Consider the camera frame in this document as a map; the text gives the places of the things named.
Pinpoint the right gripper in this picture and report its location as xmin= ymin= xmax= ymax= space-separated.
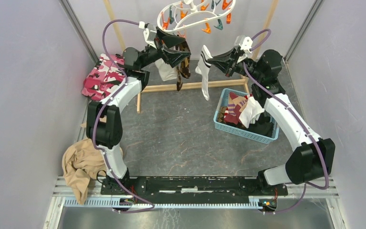
xmin=208 ymin=47 xmax=263 ymax=82

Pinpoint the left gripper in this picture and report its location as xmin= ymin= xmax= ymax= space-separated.
xmin=139 ymin=27 xmax=191 ymax=70

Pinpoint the white sock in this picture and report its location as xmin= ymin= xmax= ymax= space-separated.
xmin=195 ymin=45 xmax=212 ymax=101
xmin=239 ymin=96 xmax=265 ymax=128
xmin=155 ymin=58 xmax=178 ymax=82

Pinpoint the white plastic clip hanger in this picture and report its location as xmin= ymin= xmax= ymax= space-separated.
xmin=156 ymin=0 xmax=236 ymax=34

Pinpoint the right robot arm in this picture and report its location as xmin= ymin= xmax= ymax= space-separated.
xmin=208 ymin=48 xmax=336 ymax=195

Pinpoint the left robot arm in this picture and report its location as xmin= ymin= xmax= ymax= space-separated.
xmin=86 ymin=28 xmax=191 ymax=194

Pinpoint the red striped sock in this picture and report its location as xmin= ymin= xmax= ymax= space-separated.
xmin=224 ymin=92 xmax=249 ymax=125

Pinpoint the blue plastic basket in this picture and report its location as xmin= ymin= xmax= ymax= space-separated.
xmin=213 ymin=88 xmax=280 ymax=145

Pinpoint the pink camouflage cloth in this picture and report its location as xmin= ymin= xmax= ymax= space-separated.
xmin=81 ymin=53 xmax=125 ymax=101

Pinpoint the beige cloth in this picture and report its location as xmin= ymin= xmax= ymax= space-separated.
xmin=61 ymin=136 xmax=107 ymax=205

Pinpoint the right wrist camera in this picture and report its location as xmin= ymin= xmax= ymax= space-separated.
xmin=234 ymin=35 xmax=253 ymax=62

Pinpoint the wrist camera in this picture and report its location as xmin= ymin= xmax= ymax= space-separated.
xmin=234 ymin=35 xmax=253 ymax=62
xmin=138 ymin=21 xmax=157 ymax=48

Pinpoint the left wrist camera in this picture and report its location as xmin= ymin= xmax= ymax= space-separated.
xmin=138 ymin=21 xmax=157 ymax=48

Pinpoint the wooden drying rack frame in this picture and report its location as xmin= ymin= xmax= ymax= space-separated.
xmin=103 ymin=0 xmax=279 ymax=113

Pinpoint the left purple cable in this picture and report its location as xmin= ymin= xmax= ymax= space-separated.
xmin=92 ymin=19 xmax=156 ymax=214

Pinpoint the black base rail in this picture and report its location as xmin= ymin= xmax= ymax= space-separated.
xmin=100 ymin=176 xmax=288 ymax=205

